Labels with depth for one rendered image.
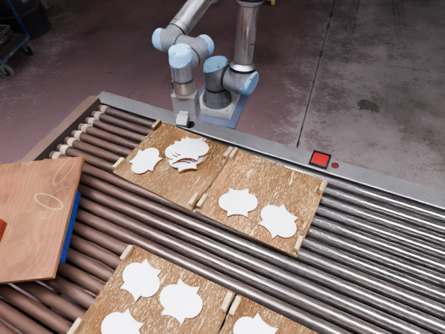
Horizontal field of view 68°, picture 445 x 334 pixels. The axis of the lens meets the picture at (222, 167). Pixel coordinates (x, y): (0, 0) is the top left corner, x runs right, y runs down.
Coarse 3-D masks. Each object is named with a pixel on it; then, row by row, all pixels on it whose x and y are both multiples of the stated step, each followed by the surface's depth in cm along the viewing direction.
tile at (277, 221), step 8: (264, 208) 123; (272, 208) 123; (280, 208) 123; (264, 216) 121; (272, 216) 121; (280, 216) 121; (288, 216) 120; (264, 224) 119; (272, 224) 119; (280, 224) 119; (288, 224) 118; (272, 232) 117; (280, 232) 117; (288, 232) 116
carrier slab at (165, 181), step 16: (160, 128) 156; (176, 128) 155; (144, 144) 150; (160, 144) 149; (208, 144) 147; (128, 160) 144; (208, 160) 141; (224, 160) 140; (128, 176) 139; (144, 176) 138; (160, 176) 137; (176, 176) 137; (192, 176) 136; (208, 176) 136; (160, 192) 132; (176, 192) 132; (192, 192) 131; (192, 208) 127
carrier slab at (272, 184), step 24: (240, 168) 137; (264, 168) 136; (288, 168) 135; (216, 192) 130; (264, 192) 129; (288, 192) 128; (312, 192) 127; (216, 216) 124; (240, 216) 123; (312, 216) 121; (264, 240) 116; (288, 240) 116
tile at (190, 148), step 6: (186, 138) 142; (180, 144) 140; (186, 144) 140; (192, 144) 140; (198, 144) 139; (204, 144) 139; (180, 150) 138; (186, 150) 138; (192, 150) 137; (198, 150) 137; (204, 150) 137; (180, 156) 136; (186, 156) 136; (192, 156) 135; (198, 156) 136
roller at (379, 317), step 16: (80, 192) 138; (96, 192) 137; (112, 208) 134; (128, 208) 131; (160, 224) 125; (192, 240) 121; (208, 240) 120; (224, 256) 117; (240, 256) 115; (272, 272) 111; (288, 272) 111; (304, 288) 107; (320, 288) 106; (336, 304) 104; (352, 304) 103; (368, 320) 101; (384, 320) 99; (400, 320) 99
